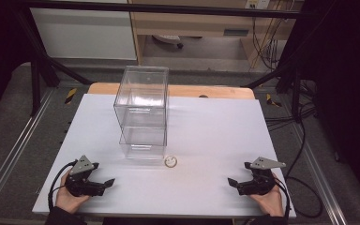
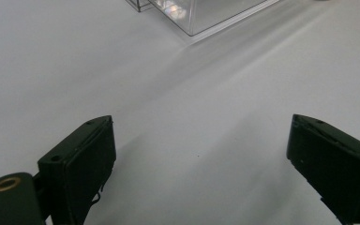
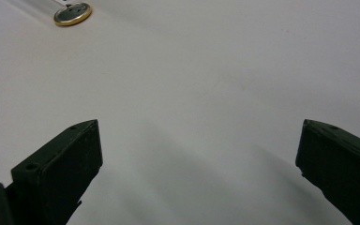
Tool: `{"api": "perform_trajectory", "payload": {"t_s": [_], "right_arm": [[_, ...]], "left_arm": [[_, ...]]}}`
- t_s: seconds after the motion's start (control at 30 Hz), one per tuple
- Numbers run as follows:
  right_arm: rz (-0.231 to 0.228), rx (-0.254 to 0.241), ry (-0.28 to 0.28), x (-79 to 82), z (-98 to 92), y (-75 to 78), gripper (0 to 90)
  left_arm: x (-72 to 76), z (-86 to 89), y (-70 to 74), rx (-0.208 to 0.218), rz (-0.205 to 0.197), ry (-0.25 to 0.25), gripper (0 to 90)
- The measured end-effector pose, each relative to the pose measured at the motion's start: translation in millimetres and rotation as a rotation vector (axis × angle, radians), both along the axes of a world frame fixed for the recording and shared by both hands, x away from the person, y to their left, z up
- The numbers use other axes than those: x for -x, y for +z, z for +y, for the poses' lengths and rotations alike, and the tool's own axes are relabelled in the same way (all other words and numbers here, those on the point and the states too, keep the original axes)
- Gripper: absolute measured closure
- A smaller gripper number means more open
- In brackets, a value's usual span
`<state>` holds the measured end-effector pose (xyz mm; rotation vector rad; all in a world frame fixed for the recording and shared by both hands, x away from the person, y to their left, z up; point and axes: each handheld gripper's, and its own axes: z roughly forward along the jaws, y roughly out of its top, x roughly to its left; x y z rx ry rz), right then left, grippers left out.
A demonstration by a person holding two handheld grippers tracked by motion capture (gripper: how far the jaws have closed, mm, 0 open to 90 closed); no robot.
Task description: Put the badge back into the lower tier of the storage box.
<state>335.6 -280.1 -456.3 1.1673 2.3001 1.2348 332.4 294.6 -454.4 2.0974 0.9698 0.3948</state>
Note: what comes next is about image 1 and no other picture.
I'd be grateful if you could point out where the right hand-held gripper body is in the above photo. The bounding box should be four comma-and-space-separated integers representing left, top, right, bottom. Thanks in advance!
236, 157, 287, 197

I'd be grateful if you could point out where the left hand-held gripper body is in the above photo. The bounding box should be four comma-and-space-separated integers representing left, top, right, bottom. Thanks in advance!
64, 155, 107, 198

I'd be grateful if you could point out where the person's right hand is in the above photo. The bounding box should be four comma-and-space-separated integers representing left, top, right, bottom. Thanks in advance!
248, 173, 285, 218

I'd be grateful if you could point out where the person's left hand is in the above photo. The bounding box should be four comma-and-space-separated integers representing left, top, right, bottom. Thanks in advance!
54, 170, 92, 216

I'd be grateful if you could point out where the white table board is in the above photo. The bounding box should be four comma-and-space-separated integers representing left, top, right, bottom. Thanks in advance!
32, 93, 297, 219

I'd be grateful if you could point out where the clear plastic drawer box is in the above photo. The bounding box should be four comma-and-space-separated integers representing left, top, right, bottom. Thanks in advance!
112, 65, 170, 161

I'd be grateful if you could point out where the yellow black floor tape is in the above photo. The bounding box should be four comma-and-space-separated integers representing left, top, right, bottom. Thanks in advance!
265, 93, 283, 108
64, 87, 78, 106

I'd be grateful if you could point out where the wooden table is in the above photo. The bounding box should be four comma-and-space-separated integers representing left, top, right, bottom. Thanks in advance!
87, 82, 256, 100

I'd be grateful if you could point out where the white cabinet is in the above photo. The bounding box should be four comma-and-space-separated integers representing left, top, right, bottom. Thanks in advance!
29, 0, 139, 62

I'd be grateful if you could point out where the wooden desk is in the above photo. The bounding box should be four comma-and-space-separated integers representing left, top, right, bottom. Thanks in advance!
127, 0, 306, 66

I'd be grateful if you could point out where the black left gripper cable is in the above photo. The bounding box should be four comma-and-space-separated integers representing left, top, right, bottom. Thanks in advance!
47, 159, 77, 212

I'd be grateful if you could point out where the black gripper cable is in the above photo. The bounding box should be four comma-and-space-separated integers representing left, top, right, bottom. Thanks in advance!
273, 176, 293, 218
47, 159, 77, 212

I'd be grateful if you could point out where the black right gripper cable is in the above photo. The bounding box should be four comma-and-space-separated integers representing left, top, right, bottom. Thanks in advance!
273, 176, 293, 218

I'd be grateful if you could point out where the black floor cable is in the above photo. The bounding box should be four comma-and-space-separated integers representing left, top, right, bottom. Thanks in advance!
263, 102, 324, 219

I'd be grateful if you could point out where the aluminium floor rail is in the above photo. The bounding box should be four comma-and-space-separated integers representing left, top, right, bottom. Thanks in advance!
289, 123, 349, 225
0, 88, 57, 214

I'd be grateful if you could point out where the small round beige ring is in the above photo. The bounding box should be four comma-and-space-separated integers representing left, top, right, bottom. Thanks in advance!
164, 155, 179, 169

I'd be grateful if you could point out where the black metal frame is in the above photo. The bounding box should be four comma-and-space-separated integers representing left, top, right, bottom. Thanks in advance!
12, 0, 338, 123

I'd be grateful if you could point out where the bundle of hanging cables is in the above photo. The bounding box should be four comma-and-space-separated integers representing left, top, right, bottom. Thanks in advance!
250, 0, 296, 71

